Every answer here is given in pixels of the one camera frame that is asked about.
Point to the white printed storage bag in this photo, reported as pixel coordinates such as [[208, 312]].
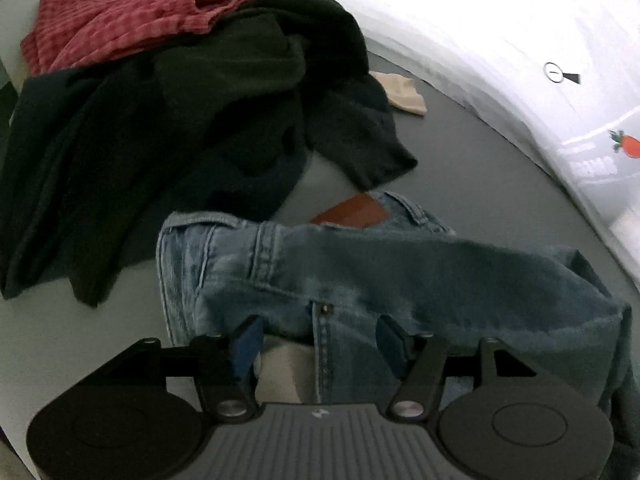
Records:
[[558, 78]]

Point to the beige cloth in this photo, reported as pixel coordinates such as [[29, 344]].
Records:
[[401, 92]]

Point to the black garment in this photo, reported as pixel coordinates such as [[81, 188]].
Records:
[[97, 156]]

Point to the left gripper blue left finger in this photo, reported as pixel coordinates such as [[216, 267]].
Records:
[[246, 346]]

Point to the red checkered shirt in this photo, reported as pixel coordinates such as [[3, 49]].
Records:
[[73, 33]]

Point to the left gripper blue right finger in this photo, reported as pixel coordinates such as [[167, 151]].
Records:
[[395, 345]]

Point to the blue denim jeans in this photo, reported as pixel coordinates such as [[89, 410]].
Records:
[[327, 285]]

